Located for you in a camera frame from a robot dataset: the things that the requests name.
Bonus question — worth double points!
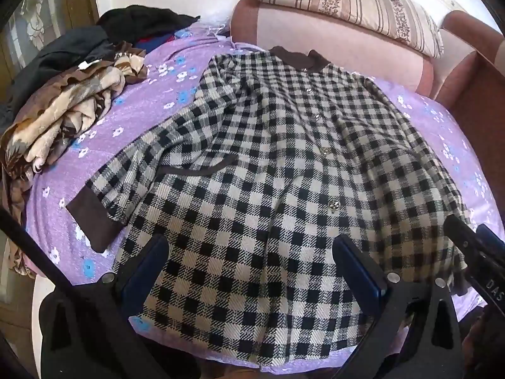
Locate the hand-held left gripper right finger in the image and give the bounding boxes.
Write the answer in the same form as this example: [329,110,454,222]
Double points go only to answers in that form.
[332,234,465,379]

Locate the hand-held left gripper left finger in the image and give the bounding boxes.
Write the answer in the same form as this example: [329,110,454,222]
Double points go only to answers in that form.
[39,234,171,379]

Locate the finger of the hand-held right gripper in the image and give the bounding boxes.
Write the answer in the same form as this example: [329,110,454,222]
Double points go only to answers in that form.
[443,214,479,255]

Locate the black and white checked coat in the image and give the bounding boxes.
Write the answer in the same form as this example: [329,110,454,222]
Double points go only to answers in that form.
[66,45,474,369]

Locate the purple floral bedsheet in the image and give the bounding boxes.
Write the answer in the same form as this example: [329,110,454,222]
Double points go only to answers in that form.
[24,20,502,376]

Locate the brown and beige patterned cloth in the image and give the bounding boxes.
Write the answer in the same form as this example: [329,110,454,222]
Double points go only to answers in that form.
[0,45,149,277]

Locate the blue and red cloth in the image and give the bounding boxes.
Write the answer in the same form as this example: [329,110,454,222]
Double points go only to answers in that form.
[133,33,176,49]

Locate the pink padded headboard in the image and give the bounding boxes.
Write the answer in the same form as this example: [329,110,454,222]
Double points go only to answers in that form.
[229,0,505,159]

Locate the dark grey jacket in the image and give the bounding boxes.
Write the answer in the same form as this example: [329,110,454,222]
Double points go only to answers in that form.
[0,27,116,127]

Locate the black garment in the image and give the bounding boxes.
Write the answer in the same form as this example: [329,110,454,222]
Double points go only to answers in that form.
[98,6,200,45]

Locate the striped floral bolster pillow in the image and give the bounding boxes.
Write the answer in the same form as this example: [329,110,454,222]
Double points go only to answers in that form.
[249,0,468,59]

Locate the wooden wardrobe with frosted glass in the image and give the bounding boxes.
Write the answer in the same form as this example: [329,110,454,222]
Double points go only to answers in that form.
[0,0,99,87]

